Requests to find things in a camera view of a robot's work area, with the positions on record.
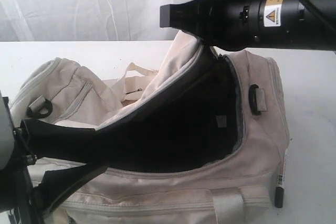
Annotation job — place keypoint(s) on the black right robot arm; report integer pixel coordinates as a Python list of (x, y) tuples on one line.
[(295, 24)]

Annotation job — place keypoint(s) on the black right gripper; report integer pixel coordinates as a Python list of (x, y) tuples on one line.
[(227, 24)]

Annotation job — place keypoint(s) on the cream fabric duffel bag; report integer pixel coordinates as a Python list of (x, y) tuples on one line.
[(197, 141)]

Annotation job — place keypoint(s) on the black marker pen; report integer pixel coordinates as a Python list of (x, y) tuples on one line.
[(280, 185)]

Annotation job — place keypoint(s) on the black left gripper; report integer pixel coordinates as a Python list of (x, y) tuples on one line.
[(23, 203)]

